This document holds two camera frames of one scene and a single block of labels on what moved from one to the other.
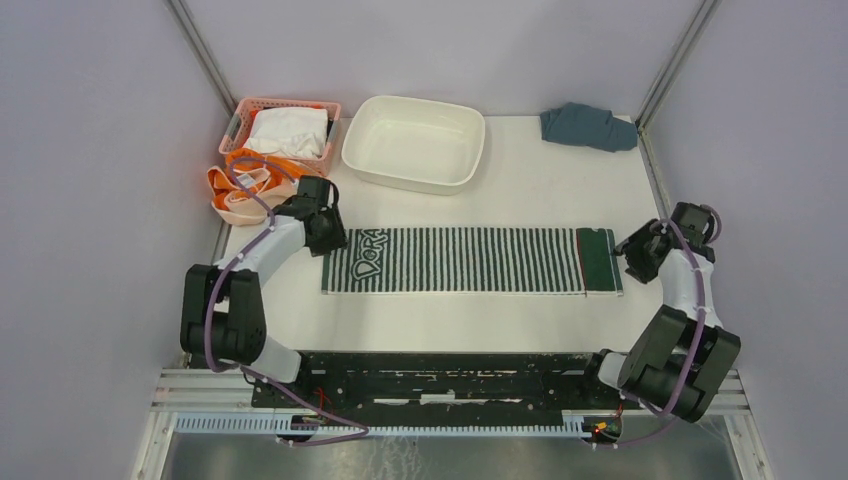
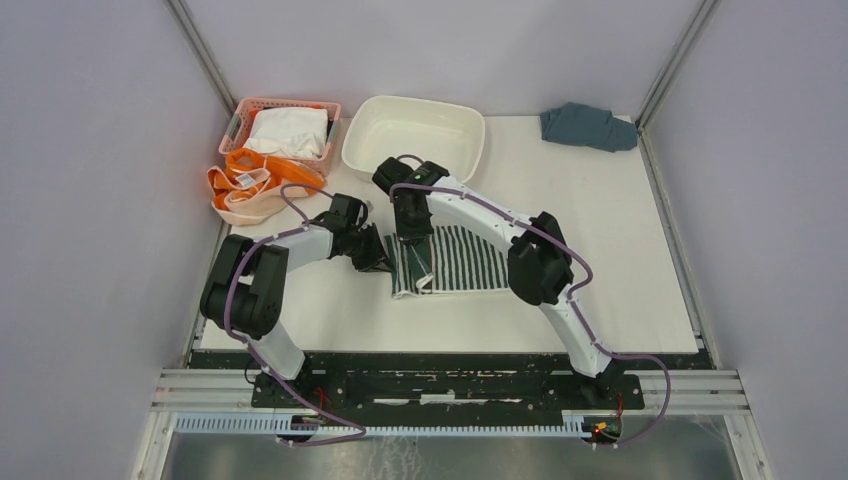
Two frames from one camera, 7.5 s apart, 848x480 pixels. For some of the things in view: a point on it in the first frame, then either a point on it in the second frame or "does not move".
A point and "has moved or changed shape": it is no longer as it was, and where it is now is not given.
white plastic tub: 417,144 does not move
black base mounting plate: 448,381 does not move
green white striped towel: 526,261 has moved or changed shape
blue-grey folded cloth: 580,125 does not move
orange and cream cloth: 233,205 does not move
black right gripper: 631,246 → 408,234
